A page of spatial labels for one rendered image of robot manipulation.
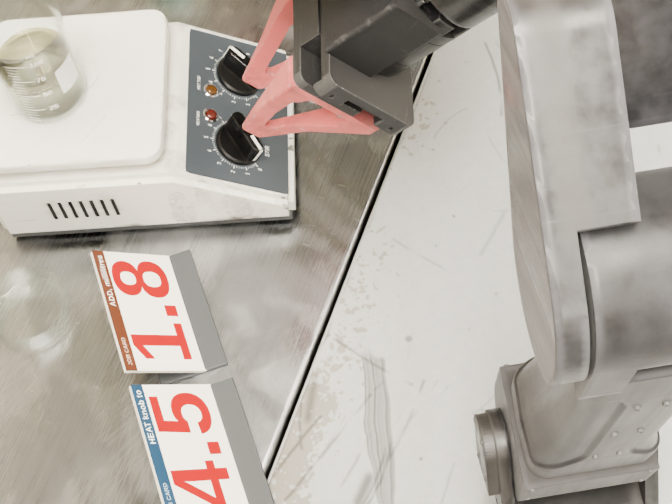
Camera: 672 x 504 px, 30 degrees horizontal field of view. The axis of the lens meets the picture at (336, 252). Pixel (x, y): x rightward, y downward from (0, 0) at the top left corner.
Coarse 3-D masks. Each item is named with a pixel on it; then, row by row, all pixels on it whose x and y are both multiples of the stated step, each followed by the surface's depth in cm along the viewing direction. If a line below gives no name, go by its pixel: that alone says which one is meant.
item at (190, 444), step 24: (168, 408) 77; (192, 408) 78; (168, 432) 76; (192, 432) 77; (216, 432) 78; (168, 456) 75; (192, 456) 76; (216, 456) 77; (192, 480) 75; (216, 480) 76
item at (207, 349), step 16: (144, 256) 83; (160, 256) 84; (176, 256) 85; (96, 272) 80; (176, 272) 84; (192, 272) 84; (176, 288) 83; (192, 288) 83; (192, 304) 83; (192, 320) 82; (208, 320) 82; (192, 336) 82; (208, 336) 82; (208, 352) 81; (144, 368) 78; (160, 368) 78; (176, 368) 79; (192, 368) 80; (208, 368) 80; (160, 384) 80
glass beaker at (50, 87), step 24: (0, 0) 77; (24, 0) 77; (48, 0) 76; (0, 24) 78; (24, 24) 79; (48, 24) 79; (48, 48) 75; (72, 48) 78; (0, 72) 76; (24, 72) 75; (48, 72) 76; (72, 72) 78; (24, 96) 78; (48, 96) 78; (72, 96) 79; (48, 120) 80
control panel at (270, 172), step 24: (192, 48) 85; (216, 48) 86; (240, 48) 87; (192, 72) 84; (216, 72) 85; (192, 96) 83; (216, 96) 84; (240, 96) 85; (192, 120) 83; (216, 120) 83; (192, 144) 82; (264, 144) 84; (192, 168) 81; (216, 168) 82; (240, 168) 82; (264, 168) 83
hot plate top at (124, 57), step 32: (96, 32) 84; (128, 32) 83; (160, 32) 83; (96, 64) 82; (128, 64) 82; (160, 64) 82; (0, 96) 82; (96, 96) 81; (128, 96) 81; (160, 96) 81; (0, 128) 80; (32, 128) 80; (64, 128) 80; (96, 128) 80; (128, 128) 80; (160, 128) 80; (0, 160) 79; (32, 160) 79; (64, 160) 79; (96, 160) 79; (128, 160) 79
